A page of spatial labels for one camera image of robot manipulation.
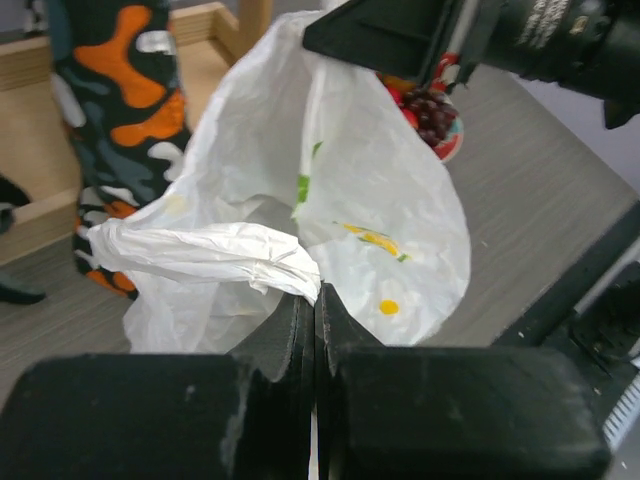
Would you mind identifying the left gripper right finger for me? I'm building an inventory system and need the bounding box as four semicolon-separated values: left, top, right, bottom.
315;284;612;479

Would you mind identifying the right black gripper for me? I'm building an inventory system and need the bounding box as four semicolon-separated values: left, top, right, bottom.
302;0;495;93

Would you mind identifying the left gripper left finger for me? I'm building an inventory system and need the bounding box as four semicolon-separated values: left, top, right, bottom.
1;295;314;479

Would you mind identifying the red cherry bunch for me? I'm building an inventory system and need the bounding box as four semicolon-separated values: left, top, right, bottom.
377;72;419;130

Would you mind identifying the white plastic bag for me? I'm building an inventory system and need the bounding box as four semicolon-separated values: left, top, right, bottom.
88;11;471;353

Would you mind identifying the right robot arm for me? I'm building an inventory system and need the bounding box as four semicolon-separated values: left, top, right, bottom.
302;0;639;129

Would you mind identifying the purple grape bunch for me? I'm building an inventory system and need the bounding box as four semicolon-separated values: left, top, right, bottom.
400;87;458;148

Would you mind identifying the red teal plate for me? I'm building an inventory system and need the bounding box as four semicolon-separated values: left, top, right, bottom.
413;83;464;163

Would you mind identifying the orange camouflage cloth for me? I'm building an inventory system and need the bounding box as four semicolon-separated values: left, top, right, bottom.
45;1;191;299

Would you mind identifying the zebra print cloth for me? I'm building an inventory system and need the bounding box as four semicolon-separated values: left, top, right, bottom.
1;175;46;305

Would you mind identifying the wooden clothes rack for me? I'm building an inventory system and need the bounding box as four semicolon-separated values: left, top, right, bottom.
1;1;274;263

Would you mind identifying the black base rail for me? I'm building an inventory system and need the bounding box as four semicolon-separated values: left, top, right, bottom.
493;204;639;412

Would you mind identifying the white cable duct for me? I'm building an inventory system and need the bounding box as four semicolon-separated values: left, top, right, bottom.
603;374;640;452

